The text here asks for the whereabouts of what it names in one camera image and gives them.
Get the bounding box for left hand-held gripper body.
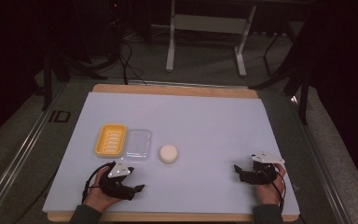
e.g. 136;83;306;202
98;160;137;202

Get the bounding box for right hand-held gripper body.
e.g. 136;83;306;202
245;151;286;186

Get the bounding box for person's left hand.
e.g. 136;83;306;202
83;167;124;214

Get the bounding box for person's right hand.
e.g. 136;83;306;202
255;162;288;206

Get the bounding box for clear plastic lid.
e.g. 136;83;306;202
123;128;153;162

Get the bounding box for yellow soap dish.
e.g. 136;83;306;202
93;122;129;159

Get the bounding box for round white soap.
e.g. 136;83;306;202
158;143;179;165

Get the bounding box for white table sheet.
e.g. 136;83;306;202
42;91;301;217

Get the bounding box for wooden table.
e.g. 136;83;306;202
46;82;300;224

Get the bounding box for black chair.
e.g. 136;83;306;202
249;18;313;126

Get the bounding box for black metal stand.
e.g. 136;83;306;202
40;43;109;112

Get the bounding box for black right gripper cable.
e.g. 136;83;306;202
268;170;288;213

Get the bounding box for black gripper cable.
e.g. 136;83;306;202
81;161;117;204
268;170;288;213

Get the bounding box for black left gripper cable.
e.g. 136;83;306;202
81;161;117;204

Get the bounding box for metal floor rail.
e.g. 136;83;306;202
0;81;70;224
287;94;353;224

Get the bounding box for black floor cables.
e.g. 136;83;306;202
106;0;148;86

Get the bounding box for white desk frame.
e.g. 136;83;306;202
165;0;258;78

